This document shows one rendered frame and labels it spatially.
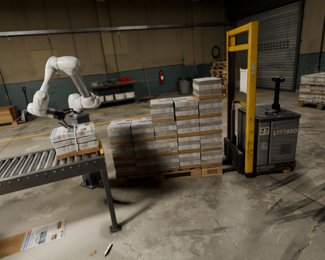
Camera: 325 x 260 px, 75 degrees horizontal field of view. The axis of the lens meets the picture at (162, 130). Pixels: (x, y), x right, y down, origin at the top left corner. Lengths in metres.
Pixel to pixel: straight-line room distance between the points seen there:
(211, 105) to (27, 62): 7.68
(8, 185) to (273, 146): 2.80
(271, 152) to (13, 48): 8.62
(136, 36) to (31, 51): 3.93
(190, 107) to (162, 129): 0.44
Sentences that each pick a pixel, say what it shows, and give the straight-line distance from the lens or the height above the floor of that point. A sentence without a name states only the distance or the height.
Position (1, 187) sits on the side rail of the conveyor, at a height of 0.75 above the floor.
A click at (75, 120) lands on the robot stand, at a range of 2.86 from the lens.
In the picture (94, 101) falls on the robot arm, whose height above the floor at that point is 1.16.
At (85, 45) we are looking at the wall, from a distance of 9.21.
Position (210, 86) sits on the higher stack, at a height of 1.21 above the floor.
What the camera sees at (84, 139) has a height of 0.94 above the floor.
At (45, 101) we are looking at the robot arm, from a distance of 1.99.
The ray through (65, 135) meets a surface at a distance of 2.06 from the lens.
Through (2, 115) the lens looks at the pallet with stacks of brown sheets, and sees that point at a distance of 8.57.
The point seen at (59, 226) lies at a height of 0.01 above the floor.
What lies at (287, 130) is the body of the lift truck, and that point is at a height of 0.60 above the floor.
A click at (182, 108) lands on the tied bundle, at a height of 0.99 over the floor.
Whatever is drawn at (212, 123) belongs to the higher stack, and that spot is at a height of 0.75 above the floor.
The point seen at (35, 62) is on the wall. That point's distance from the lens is 9.28.
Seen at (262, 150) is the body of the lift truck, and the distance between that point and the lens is 2.96.
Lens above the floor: 1.56
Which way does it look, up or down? 18 degrees down
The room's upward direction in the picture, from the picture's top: 6 degrees counter-clockwise
